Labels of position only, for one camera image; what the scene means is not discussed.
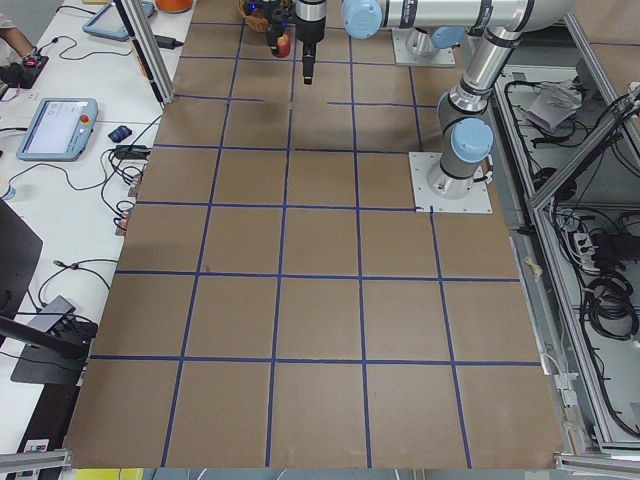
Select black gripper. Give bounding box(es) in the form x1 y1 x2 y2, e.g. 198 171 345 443
264 0 293 52
295 16 326 85

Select red yellow apple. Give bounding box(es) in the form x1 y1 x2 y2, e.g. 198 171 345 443
271 34 291 58

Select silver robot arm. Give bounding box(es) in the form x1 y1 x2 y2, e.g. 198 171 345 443
341 1 574 200

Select woven wicker basket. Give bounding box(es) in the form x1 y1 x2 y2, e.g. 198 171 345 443
238 0 270 33

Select orange round container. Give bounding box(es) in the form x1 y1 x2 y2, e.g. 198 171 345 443
155 0 194 14

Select black power brick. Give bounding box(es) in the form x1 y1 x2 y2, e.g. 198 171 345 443
154 35 184 50

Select teach pendant tablet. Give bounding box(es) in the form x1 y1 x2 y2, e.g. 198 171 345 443
82 1 133 42
16 98 98 162

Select dark blue checkered pouch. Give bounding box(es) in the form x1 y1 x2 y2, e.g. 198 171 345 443
108 125 132 143

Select grey hub box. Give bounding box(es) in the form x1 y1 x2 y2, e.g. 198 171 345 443
29 295 76 333

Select black monitor stand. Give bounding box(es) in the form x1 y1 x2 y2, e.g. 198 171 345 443
1 202 97 386

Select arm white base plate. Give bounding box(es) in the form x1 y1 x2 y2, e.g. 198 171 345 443
408 152 493 214
391 27 456 68

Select aluminium frame post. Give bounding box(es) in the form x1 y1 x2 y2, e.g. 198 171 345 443
114 0 175 105

